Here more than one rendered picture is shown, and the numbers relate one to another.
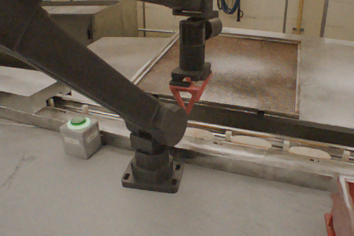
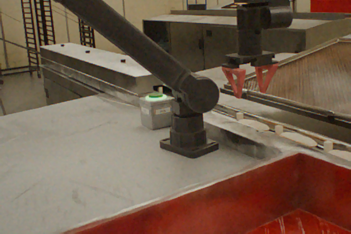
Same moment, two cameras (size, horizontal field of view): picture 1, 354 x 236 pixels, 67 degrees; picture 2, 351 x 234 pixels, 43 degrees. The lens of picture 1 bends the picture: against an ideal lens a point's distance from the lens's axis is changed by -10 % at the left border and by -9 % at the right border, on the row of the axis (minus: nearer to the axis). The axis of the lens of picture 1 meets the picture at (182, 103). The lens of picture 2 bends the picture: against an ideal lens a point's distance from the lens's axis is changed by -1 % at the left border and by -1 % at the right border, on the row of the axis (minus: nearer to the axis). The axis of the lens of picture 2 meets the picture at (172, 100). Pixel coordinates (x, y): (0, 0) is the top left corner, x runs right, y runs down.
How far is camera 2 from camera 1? 62 cm
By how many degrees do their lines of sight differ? 40
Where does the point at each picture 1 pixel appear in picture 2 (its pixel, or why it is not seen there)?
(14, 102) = (126, 83)
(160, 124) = (179, 85)
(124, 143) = not seen: hidden behind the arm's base
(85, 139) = (154, 110)
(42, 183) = (107, 135)
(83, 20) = (291, 37)
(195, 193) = (207, 162)
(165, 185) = (187, 149)
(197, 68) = (248, 53)
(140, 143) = (175, 106)
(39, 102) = (145, 85)
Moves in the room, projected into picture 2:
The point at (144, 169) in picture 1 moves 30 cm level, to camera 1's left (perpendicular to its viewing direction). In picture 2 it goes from (173, 131) to (88, 114)
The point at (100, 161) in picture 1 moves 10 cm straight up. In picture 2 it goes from (162, 132) to (160, 95)
